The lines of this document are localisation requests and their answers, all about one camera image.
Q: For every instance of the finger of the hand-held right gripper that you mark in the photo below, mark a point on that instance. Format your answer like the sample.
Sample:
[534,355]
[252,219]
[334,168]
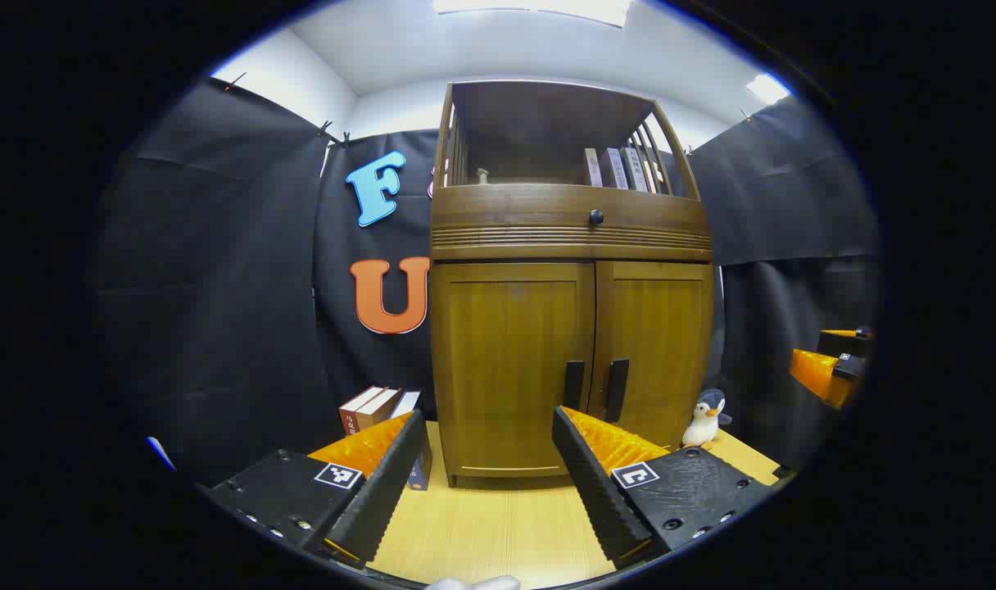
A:
[846,338]
[817,375]

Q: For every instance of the wooden double-door shoe cabinet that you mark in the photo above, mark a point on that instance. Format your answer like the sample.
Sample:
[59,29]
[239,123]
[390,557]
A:
[547,123]

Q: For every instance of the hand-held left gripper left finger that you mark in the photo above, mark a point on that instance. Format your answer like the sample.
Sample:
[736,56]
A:
[383,492]

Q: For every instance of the ceiling light panel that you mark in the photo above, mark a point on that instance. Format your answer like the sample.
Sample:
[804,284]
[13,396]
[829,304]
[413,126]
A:
[767,88]
[539,8]

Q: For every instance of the wooden drawer with black knob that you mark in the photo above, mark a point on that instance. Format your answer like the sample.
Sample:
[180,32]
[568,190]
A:
[531,213]

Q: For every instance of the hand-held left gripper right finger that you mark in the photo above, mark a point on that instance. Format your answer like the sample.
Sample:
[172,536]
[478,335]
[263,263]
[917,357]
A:
[596,492]

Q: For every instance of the blue hardcover book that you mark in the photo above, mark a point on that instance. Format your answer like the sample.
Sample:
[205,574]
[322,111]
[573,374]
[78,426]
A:
[420,471]

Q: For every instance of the red-brown hardcover book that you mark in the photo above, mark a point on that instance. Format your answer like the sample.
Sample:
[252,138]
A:
[352,414]

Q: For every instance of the wooden cabinet door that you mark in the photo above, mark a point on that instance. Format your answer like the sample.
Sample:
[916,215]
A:
[506,360]
[654,328]

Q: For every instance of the brown hardcover book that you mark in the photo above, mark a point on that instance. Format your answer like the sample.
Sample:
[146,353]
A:
[377,410]

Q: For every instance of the pale spine book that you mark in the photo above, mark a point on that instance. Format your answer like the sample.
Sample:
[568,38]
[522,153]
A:
[614,169]
[636,170]

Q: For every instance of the black backdrop cloth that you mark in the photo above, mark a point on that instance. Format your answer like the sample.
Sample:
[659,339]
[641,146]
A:
[219,287]

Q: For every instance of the penguin plush toy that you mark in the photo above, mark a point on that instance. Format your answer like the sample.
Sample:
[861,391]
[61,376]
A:
[703,422]

